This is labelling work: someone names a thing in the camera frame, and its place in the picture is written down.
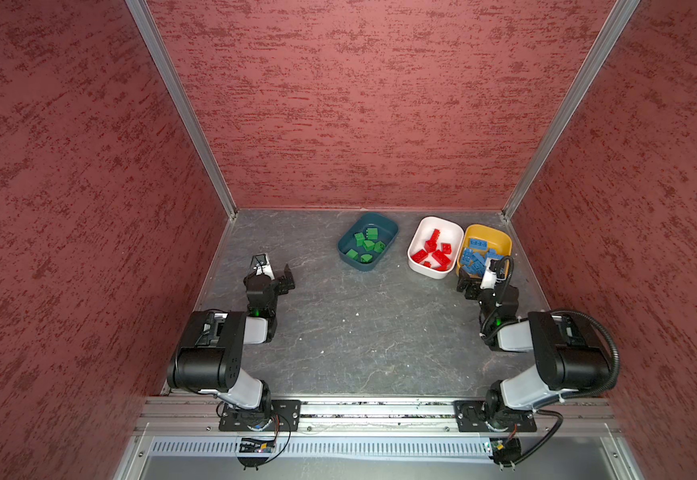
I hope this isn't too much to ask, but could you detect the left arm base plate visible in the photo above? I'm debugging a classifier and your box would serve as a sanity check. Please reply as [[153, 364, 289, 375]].
[[218, 399, 302, 433]]

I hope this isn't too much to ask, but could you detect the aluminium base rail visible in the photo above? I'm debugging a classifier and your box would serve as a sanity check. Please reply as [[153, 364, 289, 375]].
[[114, 393, 642, 479]]

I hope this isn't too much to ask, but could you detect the aluminium corner post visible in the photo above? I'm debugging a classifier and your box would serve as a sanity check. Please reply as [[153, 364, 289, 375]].
[[126, 0, 238, 221], [502, 0, 640, 222]]

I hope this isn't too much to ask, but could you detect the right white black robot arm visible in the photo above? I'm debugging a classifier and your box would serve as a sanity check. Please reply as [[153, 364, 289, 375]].
[[455, 272, 620, 431]]

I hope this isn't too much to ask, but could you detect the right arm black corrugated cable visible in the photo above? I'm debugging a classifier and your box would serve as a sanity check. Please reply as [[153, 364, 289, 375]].
[[491, 254, 621, 466]]

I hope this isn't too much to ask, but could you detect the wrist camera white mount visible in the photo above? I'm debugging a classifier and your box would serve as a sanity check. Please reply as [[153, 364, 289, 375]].
[[480, 258, 501, 290], [250, 253, 276, 279]]

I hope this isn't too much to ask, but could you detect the blue long lego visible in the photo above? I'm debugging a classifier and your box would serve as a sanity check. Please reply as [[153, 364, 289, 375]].
[[468, 238, 488, 251], [460, 248, 485, 277], [485, 249, 502, 260]]

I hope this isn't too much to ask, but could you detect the white plastic bin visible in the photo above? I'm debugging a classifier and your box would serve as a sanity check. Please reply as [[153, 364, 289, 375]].
[[407, 216, 464, 280]]

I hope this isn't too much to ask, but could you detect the left controller board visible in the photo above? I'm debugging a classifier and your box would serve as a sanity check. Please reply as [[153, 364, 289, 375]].
[[236, 437, 278, 470]]

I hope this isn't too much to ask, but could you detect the aluminium corner post right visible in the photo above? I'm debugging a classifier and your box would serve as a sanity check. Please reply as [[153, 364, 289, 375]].
[[502, 0, 640, 222]]

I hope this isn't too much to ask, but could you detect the aluminium corner post left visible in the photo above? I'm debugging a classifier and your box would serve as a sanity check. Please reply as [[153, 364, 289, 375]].
[[126, 0, 238, 221]]

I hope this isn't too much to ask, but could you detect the right controller board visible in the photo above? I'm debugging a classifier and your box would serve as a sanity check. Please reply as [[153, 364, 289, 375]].
[[490, 438, 522, 468]]

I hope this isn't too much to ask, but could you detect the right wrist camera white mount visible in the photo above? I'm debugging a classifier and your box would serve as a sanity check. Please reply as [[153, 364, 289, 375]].
[[480, 258, 501, 290]]

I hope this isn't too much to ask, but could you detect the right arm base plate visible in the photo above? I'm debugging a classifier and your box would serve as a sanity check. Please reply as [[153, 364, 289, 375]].
[[453, 400, 537, 434]]

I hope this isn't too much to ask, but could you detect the controller board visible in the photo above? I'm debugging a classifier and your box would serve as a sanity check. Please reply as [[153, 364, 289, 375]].
[[490, 438, 522, 468], [236, 437, 278, 470]]

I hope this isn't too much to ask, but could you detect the teal plastic bin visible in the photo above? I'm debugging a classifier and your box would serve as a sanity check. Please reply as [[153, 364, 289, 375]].
[[338, 212, 399, 272]]

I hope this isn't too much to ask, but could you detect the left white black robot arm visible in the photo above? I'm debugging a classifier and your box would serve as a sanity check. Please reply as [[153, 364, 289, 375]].
[[166, 255, 296, 417]]

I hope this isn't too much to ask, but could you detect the yellow plastic bin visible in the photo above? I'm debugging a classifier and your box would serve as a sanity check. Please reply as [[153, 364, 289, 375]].
[[456, 224, 512, 275]]

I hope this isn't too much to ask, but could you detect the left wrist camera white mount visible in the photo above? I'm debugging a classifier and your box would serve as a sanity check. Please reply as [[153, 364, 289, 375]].
[[250, 253, 276, 279]]

